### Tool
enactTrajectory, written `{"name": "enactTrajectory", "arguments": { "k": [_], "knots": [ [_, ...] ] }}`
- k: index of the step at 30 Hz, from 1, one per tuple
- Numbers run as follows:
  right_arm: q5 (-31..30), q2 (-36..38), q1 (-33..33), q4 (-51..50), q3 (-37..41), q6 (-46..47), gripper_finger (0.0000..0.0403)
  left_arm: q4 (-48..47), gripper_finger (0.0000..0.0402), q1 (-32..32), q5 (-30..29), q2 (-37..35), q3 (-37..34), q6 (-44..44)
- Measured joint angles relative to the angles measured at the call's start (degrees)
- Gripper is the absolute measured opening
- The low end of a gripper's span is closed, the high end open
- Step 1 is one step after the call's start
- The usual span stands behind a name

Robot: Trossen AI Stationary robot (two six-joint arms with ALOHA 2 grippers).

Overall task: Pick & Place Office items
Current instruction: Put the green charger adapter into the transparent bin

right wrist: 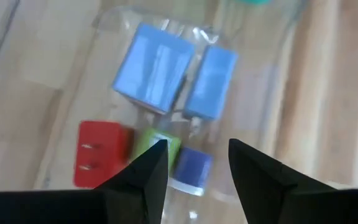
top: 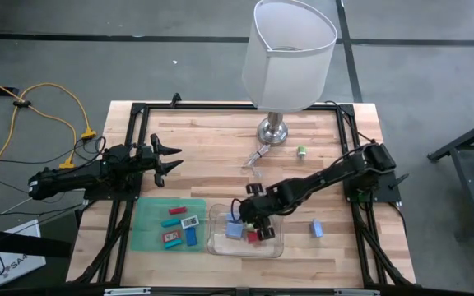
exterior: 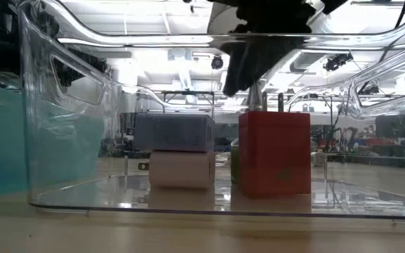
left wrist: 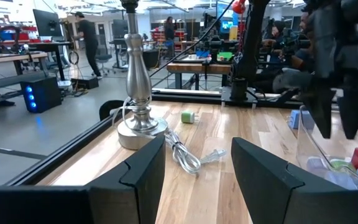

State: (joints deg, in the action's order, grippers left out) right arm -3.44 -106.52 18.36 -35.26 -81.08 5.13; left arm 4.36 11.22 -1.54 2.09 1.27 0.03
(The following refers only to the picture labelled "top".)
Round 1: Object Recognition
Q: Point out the dark blue slim block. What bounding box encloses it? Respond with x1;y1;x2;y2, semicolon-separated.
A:
184;227;199;247

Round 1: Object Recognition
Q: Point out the clear plastic bin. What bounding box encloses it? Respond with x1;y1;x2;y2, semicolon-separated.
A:
206;203;286;259

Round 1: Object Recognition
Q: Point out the yellow extension cable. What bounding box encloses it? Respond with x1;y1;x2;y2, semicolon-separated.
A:
0;102;77;190
0;70;98;141

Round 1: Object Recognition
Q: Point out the teal translucent plastic bin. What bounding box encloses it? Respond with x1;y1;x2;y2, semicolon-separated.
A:
130;197;207;252

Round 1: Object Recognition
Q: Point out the thin black cable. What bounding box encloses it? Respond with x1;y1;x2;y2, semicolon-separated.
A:
323;99;376;145

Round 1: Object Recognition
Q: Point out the black aluminium table frame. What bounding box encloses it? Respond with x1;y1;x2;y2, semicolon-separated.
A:
72;102;417;289

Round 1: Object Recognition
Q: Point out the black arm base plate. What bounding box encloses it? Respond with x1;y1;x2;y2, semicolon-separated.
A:
82;180;139;202
343;172;402;205

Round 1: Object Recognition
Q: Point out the silver table lamp white shade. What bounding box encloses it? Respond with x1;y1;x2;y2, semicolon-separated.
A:
241;0;339;146

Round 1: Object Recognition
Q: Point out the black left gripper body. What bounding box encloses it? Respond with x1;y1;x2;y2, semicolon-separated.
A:
132;143;162;176

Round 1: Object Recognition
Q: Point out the silver metal bracket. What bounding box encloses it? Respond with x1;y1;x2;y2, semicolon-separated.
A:
333;289;381;296
103;287;151;296

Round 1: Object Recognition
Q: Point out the red digital clock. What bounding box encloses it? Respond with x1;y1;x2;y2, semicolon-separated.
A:
161;229;182;244

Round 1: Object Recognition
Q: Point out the white printed sign board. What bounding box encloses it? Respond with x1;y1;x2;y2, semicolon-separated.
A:
0;219;47;289

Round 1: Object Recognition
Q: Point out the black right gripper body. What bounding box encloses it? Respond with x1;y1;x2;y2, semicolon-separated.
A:
236;196;265;227

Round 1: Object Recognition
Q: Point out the black beam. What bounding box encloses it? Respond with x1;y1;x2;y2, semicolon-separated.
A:
0;225;72;259

